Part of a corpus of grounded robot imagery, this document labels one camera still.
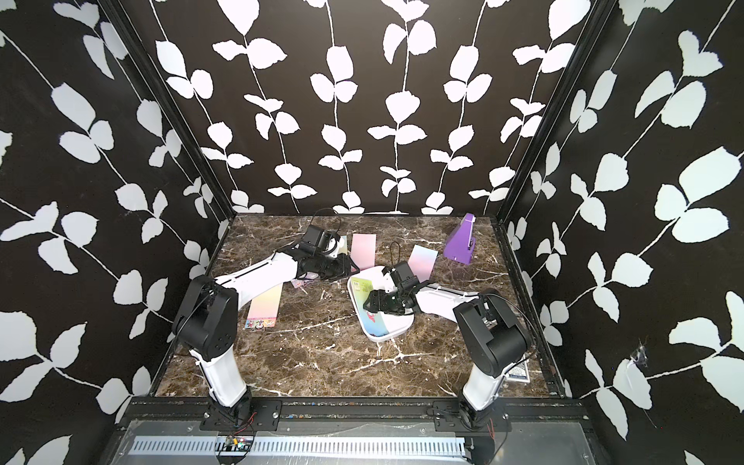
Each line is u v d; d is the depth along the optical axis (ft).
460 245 3.40
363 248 3.65
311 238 2.45
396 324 2.88
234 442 2.30
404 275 2.49
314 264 2.40
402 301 2.31
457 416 2.40
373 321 2.89
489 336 1.57
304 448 2.30
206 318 1.59
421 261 3.52
